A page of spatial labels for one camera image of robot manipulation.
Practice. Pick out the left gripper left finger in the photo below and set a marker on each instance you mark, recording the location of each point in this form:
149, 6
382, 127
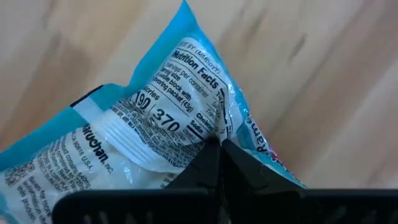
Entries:
186, 199

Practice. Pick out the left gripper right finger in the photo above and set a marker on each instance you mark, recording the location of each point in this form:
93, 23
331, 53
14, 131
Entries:
264, 199

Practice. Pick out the blue Maruchan ramen pack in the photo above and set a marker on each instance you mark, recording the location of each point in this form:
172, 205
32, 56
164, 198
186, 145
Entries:
174, 93

